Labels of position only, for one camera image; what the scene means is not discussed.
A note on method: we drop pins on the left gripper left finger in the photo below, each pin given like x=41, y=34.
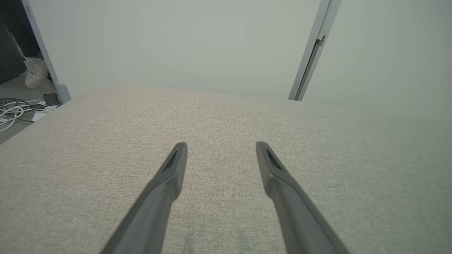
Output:
x=148, y=218

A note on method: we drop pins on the grey rolling stand leg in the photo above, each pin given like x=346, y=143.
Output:
x=63, y=91

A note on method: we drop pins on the white sneaker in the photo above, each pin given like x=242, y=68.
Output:
x=35, y=74

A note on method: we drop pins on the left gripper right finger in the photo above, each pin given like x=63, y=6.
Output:
x=300, y=225

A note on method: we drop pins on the dark trouser leg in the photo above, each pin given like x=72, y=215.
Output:
x=28, y=42

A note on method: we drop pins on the dark grey fabric object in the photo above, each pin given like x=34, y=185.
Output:
x=9, y=60

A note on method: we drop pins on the black power adapter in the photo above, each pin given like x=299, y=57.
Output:
x=52, y=99

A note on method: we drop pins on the grey metal partition post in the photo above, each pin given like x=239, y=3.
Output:
x=323, y=28

